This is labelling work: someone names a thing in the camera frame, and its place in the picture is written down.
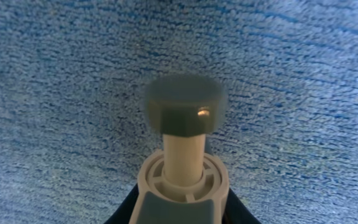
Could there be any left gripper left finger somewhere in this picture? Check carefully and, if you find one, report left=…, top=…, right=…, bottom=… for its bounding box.
left=104, top=183, right=140, bottom=224

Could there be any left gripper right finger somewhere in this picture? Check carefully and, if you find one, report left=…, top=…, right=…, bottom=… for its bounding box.
left=223, top=188, right=262, bottom=224

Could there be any blue cloth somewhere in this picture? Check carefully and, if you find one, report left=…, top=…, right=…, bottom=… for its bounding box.
left=0, top=0, right=358, bottom=224

